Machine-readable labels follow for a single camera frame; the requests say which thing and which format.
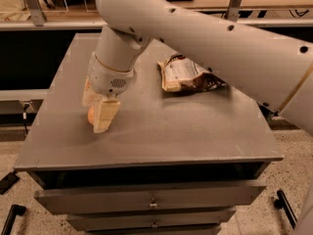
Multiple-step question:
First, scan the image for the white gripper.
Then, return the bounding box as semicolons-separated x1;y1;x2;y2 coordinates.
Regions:
82;53;133;133

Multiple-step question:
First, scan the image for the orange fruit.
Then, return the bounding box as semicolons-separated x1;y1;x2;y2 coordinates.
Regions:
87;106;95;125

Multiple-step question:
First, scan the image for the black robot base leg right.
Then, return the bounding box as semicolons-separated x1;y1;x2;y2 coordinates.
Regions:
274;189;297;229

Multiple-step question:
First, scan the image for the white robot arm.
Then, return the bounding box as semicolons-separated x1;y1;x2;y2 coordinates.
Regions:
82;0;313;134

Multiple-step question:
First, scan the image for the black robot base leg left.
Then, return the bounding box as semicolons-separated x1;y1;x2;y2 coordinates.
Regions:
1;205;26;235

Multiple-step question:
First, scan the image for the brown cream snack bag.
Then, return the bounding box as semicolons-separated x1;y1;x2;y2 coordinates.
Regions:
158;53;226;92

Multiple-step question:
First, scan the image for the grey drawer cabinet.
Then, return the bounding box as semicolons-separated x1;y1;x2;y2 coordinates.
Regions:
16;33;281;235

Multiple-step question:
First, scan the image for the black floor plate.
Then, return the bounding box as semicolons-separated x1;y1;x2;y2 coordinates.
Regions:
0;171;20;195

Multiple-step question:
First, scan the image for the lower grey drawer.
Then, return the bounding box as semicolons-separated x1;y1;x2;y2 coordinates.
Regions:
67;207;236;231

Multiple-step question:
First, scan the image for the grey drawer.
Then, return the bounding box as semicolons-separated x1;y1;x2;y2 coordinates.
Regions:
67;207;236;231
34;180;266;214

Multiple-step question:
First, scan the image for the top grey drawer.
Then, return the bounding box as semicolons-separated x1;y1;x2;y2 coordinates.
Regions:
34;180;266;214

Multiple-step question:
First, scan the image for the black cable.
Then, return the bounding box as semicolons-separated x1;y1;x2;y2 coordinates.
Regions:
22;103;31;136

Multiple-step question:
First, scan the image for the metal railing frame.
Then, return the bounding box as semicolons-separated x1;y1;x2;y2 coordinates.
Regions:
0;0;313;31

